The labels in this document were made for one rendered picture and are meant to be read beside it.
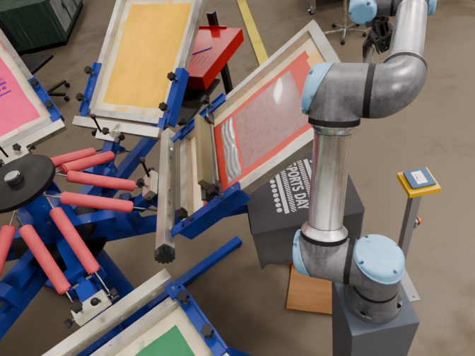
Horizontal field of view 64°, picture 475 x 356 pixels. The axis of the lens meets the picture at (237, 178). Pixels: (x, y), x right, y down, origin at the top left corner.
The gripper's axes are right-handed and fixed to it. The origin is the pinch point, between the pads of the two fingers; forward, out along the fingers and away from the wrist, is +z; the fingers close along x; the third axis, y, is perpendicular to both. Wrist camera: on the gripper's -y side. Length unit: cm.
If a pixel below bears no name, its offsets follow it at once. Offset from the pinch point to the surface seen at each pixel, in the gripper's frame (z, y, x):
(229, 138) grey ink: 4, -4, -65
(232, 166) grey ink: 4, 12, -65
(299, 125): -2.9, 15.4, -35.7
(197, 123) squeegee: -3, -13, -75
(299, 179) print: 42, -3, -48
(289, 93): -3.0, -3.6, -35.0
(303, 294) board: 129, 7, -81
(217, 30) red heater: 20, -142, -67
